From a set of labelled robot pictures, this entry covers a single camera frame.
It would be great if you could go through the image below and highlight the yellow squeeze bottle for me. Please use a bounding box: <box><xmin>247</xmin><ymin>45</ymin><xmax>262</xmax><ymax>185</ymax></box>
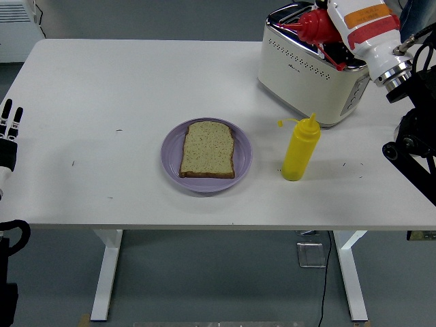
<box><xmin>276</xmin><ymin>112</ymin><xmax>322</xmax><ymax>182</ymax></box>

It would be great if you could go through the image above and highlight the white table leg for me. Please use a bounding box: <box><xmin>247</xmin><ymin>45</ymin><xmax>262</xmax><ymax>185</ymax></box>
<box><xmin>90</xmin><ymin>230</ymin><xmax>124</xmax><ymax>323</ymax></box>
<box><xmin>332</xmin><ymin>230</ymin><xmax>369</xmax><ymax>322</ymax></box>

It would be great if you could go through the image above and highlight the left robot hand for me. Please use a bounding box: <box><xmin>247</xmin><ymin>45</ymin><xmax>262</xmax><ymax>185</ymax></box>
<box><xmin>0</xmin><ymin>98</ymin><xmax>25</xmax><ymax>192</ymax></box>

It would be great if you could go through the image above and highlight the purple round plate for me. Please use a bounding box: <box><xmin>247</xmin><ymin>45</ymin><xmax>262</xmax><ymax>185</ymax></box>
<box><xmin>160</xmin><ymin>117</ymin><xmax>253</xmax><ymax>194</ymax></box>

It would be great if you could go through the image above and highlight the red squeeze bottle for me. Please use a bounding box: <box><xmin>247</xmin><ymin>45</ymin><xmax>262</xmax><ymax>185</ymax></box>
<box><xmin>278</xmin><ymin>7</ymin><xmax>345</xmax><ymax>72</ymax></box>

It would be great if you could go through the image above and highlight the black floor cable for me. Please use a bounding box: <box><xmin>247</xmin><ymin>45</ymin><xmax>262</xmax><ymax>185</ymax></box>
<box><xmin>317</xmin><ymin>231</ymin><xmax>333</xmax><ymax>327</ymax></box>

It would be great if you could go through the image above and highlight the black table control panel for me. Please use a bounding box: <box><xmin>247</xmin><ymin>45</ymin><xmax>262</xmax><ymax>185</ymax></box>
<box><xmin>406</xmin><ymin>230</ymin><xmax>436</xmax><ymax>241</ymax></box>

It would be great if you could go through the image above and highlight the black appliance cord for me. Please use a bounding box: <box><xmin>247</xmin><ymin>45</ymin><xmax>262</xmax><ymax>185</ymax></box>
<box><xmin>33</xmin><ymin>0</ymin><xmax>47</xmax><ymax>39</ymax></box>

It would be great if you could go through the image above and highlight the slice of bread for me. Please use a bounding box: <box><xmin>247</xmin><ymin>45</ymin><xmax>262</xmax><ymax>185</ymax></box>
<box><xmin>178</xmin><ymin>121</ymin><xmax>236</xmax><ymax>179</ymax></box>

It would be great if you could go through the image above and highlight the white ribbed appliance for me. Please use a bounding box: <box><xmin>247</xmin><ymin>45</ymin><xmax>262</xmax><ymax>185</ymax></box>
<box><xmin>0</xmin><ymin>0</ymin><xmax>46</xmax><ymax>64</ymax></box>

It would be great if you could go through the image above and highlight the silver floor socket plate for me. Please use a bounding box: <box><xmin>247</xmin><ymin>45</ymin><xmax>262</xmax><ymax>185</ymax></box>
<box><xmin>296</xmin><ymin>241</ymin><xmax>327</xmax><ymax>269</ymax></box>

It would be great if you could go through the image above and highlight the cream and chrome toaster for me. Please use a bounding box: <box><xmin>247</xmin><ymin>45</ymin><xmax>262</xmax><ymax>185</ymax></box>
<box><xmin>257</xmin><ymin>1</ymin><xmax>373</xmax><ymax>129</ymax></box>

